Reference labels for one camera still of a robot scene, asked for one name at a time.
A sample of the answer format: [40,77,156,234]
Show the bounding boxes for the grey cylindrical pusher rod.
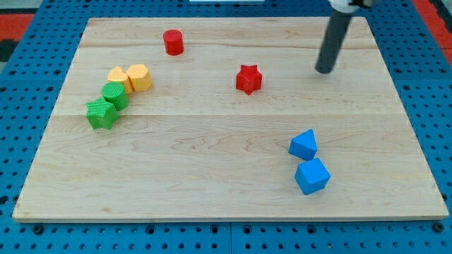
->
[315,10,352,74]

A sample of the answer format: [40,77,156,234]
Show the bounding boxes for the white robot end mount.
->
[328,0,375,13]

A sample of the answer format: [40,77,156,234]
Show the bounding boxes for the red star block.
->
[236,65,263,95]

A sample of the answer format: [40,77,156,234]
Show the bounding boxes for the blue triangle block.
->
[288,129,318,161]

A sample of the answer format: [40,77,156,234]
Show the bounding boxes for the green star block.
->
[85,97,119,130]

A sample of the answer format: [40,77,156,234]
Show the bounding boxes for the blue cube block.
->
[295,158,331,195]

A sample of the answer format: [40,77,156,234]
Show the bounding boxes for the wooden board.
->
[13,17,448,223]

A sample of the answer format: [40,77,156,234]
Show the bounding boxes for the red cylinder block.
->
[163,29,184,56]

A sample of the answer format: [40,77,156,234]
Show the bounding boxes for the yellow hexagon block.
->
[126,63,153,92]

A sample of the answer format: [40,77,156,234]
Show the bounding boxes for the yellow heart block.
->
[107,66,133,94]

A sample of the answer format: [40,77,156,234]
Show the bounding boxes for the green cylinder block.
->
[101,82,129,111]

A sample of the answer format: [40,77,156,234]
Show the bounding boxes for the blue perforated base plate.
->
[1,0,451,253]

